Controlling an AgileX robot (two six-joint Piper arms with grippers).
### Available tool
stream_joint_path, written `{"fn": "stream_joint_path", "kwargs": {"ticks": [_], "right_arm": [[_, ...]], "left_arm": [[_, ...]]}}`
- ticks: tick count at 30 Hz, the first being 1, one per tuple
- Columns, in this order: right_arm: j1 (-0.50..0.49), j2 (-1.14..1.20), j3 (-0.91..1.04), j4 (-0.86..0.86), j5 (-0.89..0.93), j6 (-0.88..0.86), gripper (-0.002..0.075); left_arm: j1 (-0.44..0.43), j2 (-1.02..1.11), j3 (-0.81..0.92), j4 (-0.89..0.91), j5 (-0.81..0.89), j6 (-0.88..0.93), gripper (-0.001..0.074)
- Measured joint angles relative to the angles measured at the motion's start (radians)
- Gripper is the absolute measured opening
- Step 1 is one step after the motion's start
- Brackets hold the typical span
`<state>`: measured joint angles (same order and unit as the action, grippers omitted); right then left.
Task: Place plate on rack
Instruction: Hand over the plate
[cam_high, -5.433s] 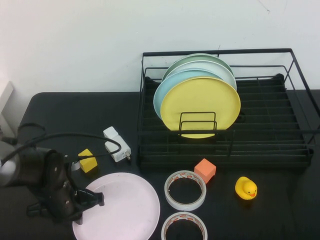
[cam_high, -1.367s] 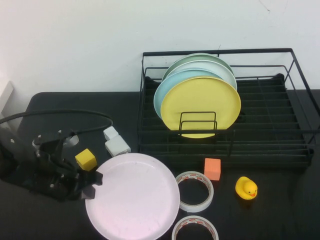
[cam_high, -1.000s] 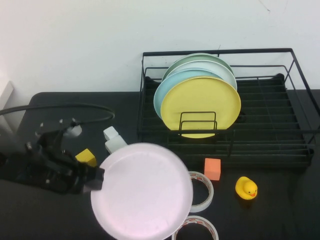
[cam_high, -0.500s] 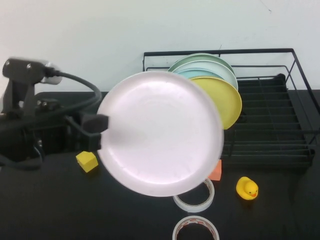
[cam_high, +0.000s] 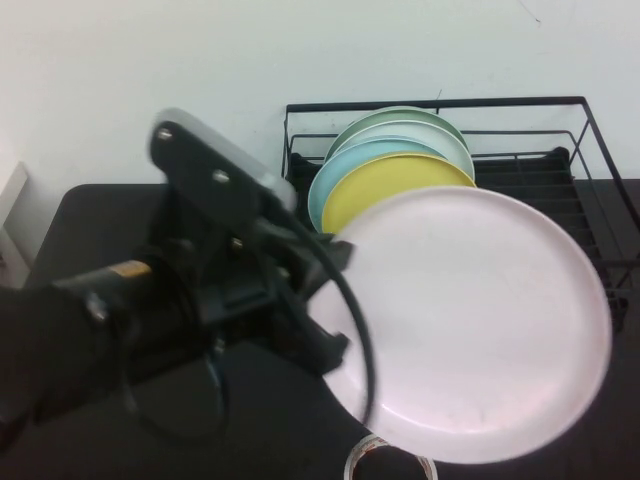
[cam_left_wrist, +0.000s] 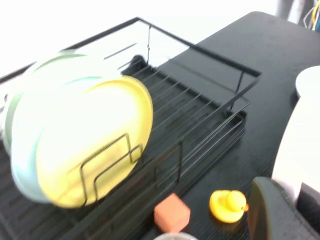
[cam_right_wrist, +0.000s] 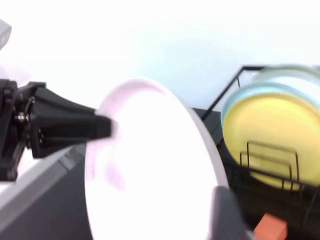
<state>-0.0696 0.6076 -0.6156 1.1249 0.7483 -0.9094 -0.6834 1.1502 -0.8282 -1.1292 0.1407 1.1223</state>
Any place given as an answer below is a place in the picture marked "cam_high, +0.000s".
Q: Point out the white double-sided tape roll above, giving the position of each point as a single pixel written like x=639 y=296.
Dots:
x=352 y=455

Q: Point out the white round plate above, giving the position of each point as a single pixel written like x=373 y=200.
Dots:
x=425 y=135

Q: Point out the green round plate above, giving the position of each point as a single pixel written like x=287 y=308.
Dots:
x=400 y=114

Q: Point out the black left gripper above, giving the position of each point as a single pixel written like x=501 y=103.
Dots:
x=240 y=285

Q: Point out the pink round plate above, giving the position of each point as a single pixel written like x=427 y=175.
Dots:
x=475 y=325

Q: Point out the yellow round plate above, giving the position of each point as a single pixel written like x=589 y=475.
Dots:
x=360 y=195

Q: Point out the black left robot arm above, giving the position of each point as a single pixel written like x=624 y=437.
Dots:
x=50 y=340

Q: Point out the light blue round plate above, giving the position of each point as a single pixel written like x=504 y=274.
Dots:
x=325 y=190

